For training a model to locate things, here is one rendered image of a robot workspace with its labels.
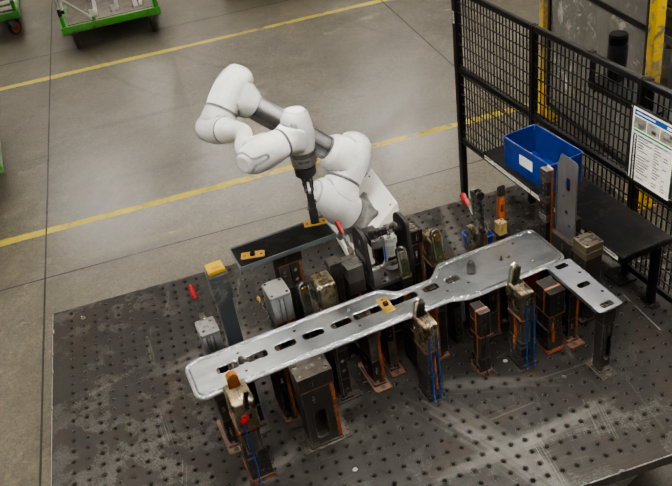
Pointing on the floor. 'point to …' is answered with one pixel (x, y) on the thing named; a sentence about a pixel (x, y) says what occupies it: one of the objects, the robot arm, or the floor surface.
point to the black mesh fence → (625, 273)
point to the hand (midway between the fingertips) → (313, 213)
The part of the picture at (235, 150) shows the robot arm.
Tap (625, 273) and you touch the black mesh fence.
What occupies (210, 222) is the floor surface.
